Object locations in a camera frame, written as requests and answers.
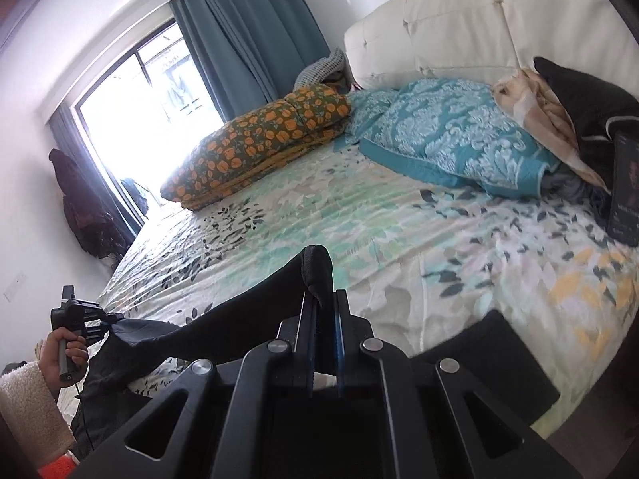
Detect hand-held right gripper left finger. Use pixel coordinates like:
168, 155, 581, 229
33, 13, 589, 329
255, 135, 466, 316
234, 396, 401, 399
65, 292, 321, 479

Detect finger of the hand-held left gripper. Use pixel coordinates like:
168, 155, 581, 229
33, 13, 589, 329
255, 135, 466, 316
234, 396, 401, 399
82, 312, 125, 346

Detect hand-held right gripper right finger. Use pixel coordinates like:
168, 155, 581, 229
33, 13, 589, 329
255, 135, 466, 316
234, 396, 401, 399
333, 289, 585, 479

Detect black pants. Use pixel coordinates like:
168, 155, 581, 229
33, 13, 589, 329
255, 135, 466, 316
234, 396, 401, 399
70, 245, 562, 455

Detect person's left forearm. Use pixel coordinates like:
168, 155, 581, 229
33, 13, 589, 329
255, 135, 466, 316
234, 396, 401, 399
0, 362, 78, 460

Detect person's orange pants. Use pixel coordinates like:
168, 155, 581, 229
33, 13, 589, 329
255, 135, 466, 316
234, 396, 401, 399
35, 454, 75, 479

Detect person's left hand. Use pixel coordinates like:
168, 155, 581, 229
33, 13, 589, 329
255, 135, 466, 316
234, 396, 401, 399
39, 327, 89, 396

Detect dark hanging clothes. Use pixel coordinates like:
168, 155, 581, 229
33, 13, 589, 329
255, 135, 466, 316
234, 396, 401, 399
48, 148, 133, 260

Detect dark blue cloth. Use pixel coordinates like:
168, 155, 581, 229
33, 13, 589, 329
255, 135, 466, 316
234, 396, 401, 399
122, 177, 151, 215

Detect bed with floral sheet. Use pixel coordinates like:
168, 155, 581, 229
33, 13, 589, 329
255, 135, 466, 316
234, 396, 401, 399
55, 125, 639, 460

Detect dark curtain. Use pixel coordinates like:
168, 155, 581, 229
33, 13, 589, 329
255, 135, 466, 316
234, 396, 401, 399
47, 102, 145, 233

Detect glass balcony door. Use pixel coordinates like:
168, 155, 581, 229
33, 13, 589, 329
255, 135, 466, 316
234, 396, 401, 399
72, 20, 225, 210

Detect orange patterned pillow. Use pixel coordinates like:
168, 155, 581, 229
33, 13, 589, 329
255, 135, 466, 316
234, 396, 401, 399
160, 84, 353, 211

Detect small teal patterned pillow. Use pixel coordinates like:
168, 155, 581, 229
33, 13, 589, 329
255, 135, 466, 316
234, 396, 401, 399
344, 89, 400, 141

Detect large teal patterned pillow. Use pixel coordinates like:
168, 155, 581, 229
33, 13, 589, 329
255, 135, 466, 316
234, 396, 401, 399
358, 79, 560, 198

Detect grey striped cushion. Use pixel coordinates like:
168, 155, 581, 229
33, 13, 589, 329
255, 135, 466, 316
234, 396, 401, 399
294, 48, 350, 89

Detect grey crumpled cloth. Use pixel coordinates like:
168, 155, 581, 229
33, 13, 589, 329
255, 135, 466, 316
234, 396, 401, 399
542, 170, 612, 210

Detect beige cloth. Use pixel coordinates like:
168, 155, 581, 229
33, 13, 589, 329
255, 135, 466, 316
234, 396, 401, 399
492, 69, 612, 195

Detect blue curtain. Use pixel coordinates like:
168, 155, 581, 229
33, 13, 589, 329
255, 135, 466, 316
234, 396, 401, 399
170, 0, 333, 121

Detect black smartphone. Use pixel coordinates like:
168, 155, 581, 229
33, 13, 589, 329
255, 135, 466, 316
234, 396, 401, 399
606, 131, 639, 247

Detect white padded headboard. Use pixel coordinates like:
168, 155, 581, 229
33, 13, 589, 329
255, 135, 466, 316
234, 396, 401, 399
344, 0, 639, 95

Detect black garment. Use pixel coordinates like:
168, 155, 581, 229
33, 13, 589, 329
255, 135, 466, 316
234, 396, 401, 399
533, 56, 639, 195

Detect white wall socket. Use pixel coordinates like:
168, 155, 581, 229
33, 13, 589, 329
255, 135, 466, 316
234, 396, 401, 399
2, 272, 28, 303

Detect black cable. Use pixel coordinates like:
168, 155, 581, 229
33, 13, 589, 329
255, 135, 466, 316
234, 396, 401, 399
72, 382, 95, 452

